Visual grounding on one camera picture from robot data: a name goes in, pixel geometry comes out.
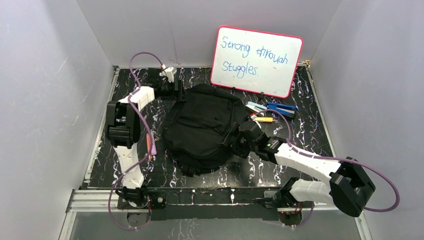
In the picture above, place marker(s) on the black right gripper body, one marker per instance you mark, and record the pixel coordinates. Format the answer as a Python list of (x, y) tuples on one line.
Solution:
[(242, 147)]

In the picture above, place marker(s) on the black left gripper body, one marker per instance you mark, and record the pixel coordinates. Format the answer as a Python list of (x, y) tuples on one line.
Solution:
[(179, 90)]

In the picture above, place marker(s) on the black backpack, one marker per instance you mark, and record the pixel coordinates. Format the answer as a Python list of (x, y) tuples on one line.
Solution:
[(194, 128)]

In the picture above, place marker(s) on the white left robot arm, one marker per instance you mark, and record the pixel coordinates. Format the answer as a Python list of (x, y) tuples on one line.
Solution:
[(123, 126)]

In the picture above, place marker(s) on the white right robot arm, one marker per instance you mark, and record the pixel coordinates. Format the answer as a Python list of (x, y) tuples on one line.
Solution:
[(341, 183)]

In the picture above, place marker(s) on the orange highlighter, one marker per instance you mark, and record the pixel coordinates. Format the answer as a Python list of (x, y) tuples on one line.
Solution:
[(260, 119)]

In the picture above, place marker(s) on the pink highlighter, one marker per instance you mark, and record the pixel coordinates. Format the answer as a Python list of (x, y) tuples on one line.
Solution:
[(153, 145)]

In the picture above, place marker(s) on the pink framed whiteboard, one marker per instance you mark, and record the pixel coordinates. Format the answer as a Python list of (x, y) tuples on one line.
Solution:
[(255, 61)]

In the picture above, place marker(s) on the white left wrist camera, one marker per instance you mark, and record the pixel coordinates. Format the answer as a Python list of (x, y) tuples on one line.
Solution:
[(168, 73)]

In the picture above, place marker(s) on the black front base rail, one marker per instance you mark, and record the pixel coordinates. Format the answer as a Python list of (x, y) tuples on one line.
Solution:
[(218, 203)]

